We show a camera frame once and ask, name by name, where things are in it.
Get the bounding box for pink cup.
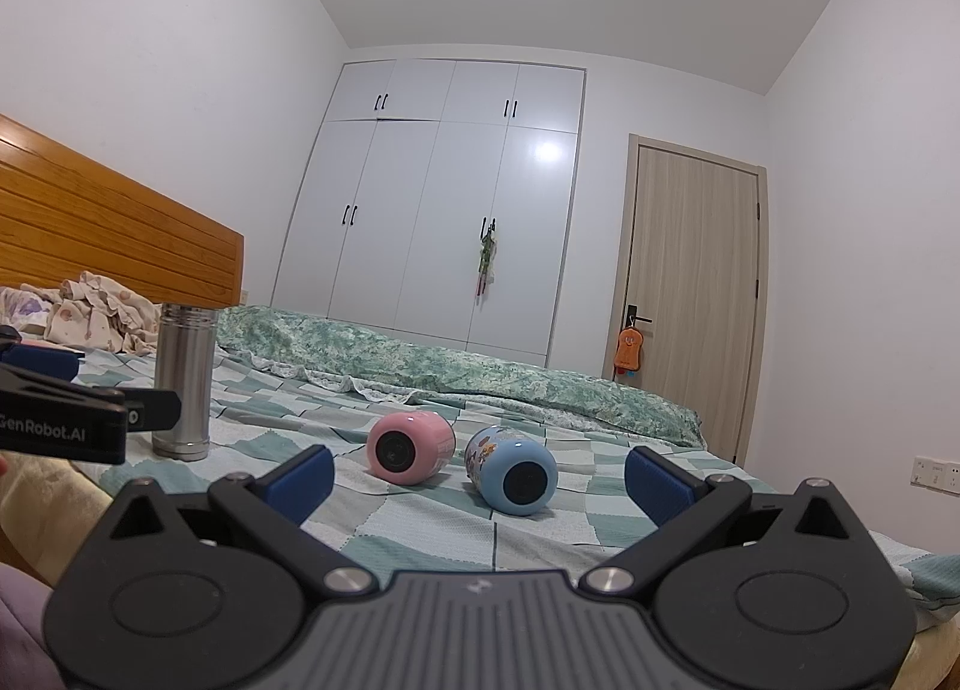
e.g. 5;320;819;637
364;410;455;487

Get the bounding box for orange hanging bag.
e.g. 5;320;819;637
613;326;644;375

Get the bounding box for blue cartoon cup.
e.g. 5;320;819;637
464;425;558;516

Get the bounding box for stainless steel thermos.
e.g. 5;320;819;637
151;303;218;463

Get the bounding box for black door handle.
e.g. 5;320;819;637
622;303;654;331

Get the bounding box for white wardrobe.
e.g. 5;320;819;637
272;58;584;365

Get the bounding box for wooden headboard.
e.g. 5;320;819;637
2;118;244;308

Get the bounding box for green floral duvet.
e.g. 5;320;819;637
217;307;706;449

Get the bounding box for crumpled floral clothes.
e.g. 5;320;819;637
2;271;160;355

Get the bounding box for green hanging ornament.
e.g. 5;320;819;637
475;219;496;300

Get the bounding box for beige wooden door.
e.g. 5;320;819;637
602;134;770;463

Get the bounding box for wall power socket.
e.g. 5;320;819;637
911;456;960;495

